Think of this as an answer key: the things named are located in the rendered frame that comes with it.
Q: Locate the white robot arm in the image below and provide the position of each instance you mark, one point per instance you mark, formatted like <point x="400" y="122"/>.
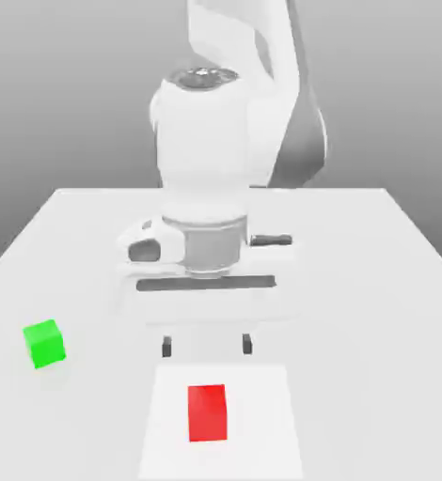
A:
<point x="202" y="142"/>

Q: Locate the small green cube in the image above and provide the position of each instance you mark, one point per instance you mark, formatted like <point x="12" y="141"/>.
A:
<point x="44" y="344"/>

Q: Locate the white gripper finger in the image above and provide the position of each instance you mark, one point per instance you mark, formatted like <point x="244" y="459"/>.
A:
<point x="247" y="344"/>
<point x="167" y="346"/>

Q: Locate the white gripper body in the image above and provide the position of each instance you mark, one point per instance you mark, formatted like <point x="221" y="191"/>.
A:
<point x="206" y="304"/>

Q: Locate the small red cube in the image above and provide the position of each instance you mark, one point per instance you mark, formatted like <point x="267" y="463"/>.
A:
<point x="207" y="412"/>

